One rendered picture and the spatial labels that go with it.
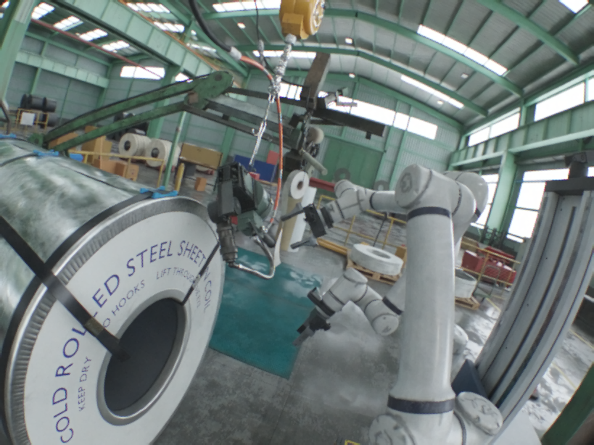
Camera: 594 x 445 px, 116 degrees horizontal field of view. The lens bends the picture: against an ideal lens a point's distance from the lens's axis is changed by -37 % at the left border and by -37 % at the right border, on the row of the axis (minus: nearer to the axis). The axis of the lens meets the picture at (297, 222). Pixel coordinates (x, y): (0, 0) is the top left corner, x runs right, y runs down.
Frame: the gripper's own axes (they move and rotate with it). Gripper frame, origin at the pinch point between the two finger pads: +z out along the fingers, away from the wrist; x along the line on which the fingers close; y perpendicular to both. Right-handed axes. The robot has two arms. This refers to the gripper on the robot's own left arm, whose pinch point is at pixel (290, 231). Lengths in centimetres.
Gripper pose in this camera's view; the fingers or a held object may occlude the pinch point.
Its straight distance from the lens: 119.3
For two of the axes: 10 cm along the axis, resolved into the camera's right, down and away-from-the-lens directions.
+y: -2.7, -3.7, -8.9
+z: -9.1, 4.0, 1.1
